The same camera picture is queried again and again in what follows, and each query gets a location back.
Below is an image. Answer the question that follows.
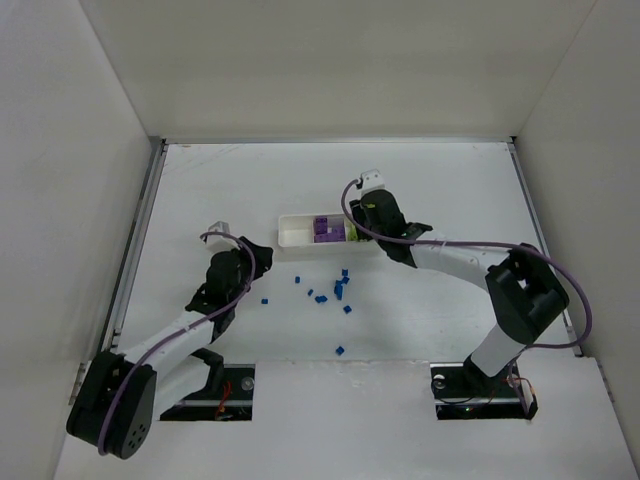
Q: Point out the purple lego brick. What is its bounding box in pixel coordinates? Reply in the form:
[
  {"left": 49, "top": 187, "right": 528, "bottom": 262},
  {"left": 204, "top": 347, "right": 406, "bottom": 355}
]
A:
[{"left": 314, "top": 227, "right": 346, "bottom": 243}]

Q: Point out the purple curved studded lego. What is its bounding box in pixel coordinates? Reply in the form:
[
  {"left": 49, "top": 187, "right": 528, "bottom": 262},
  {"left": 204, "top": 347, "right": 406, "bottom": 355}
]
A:
[{"left": 313, "top": 216, "right": 329, "bottom": 236}]

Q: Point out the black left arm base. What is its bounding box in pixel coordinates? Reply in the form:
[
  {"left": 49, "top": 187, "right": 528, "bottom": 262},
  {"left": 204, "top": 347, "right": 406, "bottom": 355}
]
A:
[{"left": 157, "top": 348, "right": 256, "bottom": 422}]

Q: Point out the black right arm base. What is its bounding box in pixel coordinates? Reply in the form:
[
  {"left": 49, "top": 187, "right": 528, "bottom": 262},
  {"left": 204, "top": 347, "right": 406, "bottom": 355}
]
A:
[{"left": 430, "top": 363, "right": 539, "bottom": 421}]

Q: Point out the green lego brick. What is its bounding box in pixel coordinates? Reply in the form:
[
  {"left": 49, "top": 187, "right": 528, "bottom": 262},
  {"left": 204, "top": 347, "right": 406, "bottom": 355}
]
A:
[{"left": 345, "top": 225, "right": 358, "bottom": 242}]

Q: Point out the white three-compartment container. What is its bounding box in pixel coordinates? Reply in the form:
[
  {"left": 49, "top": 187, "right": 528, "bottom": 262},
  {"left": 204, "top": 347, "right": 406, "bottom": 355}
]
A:
[{"left": 276, "top": 213, "right": 381, "bottom": 261}]

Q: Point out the large blue curved lego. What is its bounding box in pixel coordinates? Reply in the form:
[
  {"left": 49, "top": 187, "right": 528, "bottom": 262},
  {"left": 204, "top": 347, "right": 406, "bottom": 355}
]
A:
[{"left": 333, "top": 276, "right": 350, "bottom": 301}]

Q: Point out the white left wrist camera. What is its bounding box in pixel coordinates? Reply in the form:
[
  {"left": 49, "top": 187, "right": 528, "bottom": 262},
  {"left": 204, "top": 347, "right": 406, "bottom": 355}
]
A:
[{"left": 203, "top": 221, "right": 236, "bottom": 253}]

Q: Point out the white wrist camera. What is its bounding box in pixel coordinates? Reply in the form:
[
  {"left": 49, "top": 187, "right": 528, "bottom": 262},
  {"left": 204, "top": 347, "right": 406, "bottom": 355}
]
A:
[
  {"left": 203, "top": 221, "right": 236, "bottom": 253},
  {"left": 357, "top": 169, "right": 385, "bottom": 194}
]

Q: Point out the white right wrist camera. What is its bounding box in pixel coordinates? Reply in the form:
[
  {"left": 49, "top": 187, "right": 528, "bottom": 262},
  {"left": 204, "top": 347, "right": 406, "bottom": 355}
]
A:
[{"left": 357, "top": 169, "right": 385, "bottom": 194}]

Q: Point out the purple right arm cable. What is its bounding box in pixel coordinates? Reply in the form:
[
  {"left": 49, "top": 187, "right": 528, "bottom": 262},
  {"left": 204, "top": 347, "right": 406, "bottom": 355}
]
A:
[{"left": 340, "top": 177, "right": 595, "bottom": 350}]

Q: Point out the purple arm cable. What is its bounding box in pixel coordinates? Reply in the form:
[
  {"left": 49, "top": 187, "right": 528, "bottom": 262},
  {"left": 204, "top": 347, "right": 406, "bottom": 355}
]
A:
[
  {"left": 340, "top": 177, "right": 595, "bottom": 350},
  {"left": 97, "top": 230, "right": 259, "bottom": 457}
]

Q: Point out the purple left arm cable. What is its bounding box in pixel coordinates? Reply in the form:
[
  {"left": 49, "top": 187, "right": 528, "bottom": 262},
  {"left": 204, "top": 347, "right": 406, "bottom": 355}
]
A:
[{"left": 97, "top": 230, "right": 259, "bottom": 457}]

